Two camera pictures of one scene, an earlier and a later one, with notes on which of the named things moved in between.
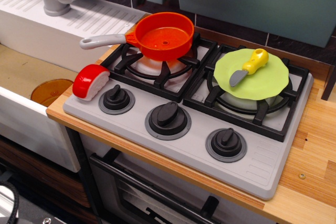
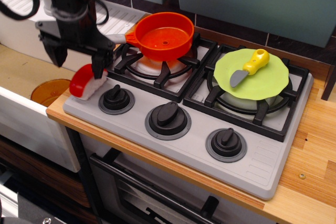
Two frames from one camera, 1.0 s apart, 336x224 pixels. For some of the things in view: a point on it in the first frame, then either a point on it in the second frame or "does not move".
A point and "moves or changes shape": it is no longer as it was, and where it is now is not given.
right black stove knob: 226,145 does not move
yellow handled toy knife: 260,59 does not move
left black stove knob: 116,100 does not move
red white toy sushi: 90,81 moves or changes shape
